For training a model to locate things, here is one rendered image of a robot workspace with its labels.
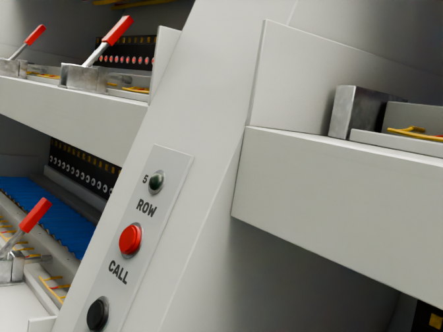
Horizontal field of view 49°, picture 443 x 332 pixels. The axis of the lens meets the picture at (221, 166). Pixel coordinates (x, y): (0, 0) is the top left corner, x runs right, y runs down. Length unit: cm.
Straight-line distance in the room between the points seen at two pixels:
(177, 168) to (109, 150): 11
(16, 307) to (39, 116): 18
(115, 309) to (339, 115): 15
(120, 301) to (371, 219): 14
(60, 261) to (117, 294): 23
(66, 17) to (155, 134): 66
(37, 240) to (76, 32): 49
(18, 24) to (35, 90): 39
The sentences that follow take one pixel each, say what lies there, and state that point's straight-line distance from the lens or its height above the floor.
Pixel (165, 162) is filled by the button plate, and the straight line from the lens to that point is 26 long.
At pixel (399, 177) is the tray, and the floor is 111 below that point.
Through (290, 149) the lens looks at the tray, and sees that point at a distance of 21.
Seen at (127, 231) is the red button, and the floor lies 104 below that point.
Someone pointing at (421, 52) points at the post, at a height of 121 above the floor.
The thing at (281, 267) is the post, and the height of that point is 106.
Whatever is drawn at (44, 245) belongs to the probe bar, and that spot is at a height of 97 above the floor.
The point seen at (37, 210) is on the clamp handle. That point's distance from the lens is 48.
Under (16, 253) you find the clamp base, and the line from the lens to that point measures 50.
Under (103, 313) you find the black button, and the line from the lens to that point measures 27.
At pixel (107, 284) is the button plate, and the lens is 28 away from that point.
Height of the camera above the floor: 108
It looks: 4 degrees up
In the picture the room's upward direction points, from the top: 23 degrees clockwise
